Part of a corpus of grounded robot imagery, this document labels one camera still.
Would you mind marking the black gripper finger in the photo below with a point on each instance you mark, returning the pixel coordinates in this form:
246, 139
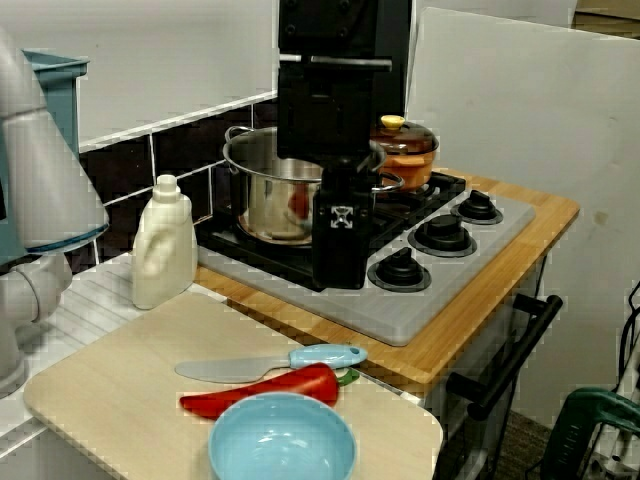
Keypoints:
342, 255

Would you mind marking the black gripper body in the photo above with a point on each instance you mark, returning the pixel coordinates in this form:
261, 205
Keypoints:
325, 115

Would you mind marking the red toy chili pepper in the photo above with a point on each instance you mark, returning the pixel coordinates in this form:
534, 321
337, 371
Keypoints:
300, 387

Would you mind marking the black stove knob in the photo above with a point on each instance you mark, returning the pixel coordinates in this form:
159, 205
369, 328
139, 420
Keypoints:
477, 207
400, 272
442, 235

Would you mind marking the grey gas stove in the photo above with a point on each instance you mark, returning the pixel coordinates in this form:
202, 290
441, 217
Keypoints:
390, 315

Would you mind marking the black burner grate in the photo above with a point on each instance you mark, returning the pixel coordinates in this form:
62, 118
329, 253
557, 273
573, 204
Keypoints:
445, 187
260, 256

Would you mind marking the stainless steel pot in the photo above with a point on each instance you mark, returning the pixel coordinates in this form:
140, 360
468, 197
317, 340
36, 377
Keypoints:
270, 200

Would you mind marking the orange toy pot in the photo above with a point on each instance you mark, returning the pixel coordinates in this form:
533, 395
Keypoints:
410, 167

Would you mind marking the white detergent bottle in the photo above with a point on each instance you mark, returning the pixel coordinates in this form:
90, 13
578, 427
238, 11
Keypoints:
160, 250

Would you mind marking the white toy oven front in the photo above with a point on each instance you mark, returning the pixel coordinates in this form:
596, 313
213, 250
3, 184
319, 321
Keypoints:
530, 280

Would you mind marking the light blue bowl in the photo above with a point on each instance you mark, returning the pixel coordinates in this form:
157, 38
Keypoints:
280, 445

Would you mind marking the white backdrop board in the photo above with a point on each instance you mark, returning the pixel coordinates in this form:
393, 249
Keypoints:
525, 125

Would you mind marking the pale wooden cutting board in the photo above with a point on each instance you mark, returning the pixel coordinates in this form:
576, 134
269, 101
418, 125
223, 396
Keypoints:
125, 390

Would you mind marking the grey toy faucet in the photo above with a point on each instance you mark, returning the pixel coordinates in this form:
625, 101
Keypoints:
45, 175

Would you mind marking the dark green tool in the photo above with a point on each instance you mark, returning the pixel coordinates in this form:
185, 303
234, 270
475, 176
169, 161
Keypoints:
580, 430

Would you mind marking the brown cardboard box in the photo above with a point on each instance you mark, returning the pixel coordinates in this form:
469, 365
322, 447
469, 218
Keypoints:
610, 20

